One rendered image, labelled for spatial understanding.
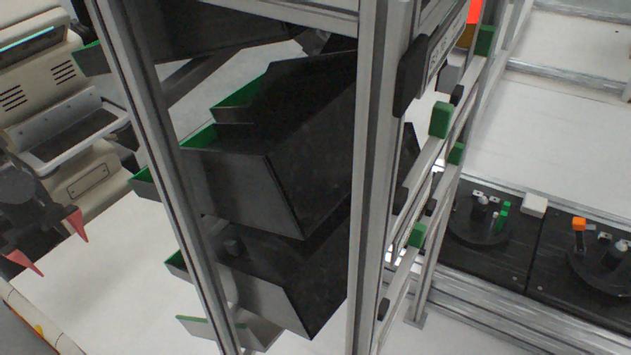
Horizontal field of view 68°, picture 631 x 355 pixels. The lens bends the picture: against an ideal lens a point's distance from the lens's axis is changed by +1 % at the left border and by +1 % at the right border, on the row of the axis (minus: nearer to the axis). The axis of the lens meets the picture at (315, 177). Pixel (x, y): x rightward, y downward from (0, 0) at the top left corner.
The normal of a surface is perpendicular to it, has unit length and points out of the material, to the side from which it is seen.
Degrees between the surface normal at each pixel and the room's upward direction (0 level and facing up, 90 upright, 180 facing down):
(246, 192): 90
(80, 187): 98
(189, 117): 0
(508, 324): 90
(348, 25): 90
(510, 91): 0
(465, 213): 0
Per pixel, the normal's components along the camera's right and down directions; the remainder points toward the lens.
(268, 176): -0.62, 0.57
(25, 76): 0.81, 0.49
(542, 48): -0.03, -0.71
